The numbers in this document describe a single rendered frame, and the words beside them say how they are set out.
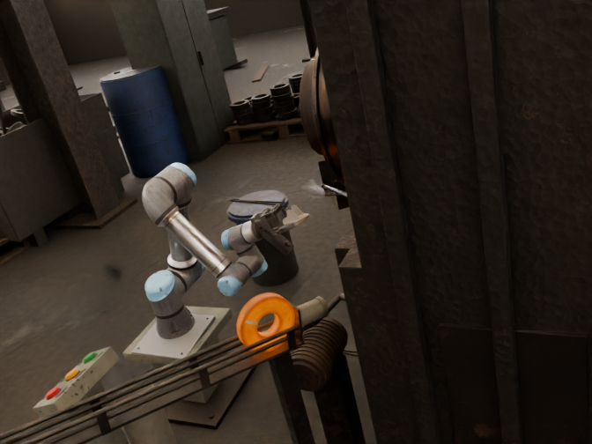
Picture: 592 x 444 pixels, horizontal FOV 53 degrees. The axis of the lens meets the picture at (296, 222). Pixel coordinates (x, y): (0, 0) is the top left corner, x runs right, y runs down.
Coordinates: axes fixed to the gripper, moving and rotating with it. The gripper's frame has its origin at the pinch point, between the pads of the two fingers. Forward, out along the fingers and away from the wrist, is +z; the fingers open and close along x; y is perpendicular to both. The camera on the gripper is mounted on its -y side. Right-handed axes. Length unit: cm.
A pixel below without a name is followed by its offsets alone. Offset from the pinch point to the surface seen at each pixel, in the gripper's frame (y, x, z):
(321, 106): 34, -22, 35
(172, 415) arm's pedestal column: -50, -27, -83
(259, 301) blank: 0, -52, 10
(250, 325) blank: -4, -55, 6
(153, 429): -22, -67, -36
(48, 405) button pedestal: 1, -80, -48
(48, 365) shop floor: -24, -9, -168
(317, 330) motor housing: -24.2, -30.3, 4.0
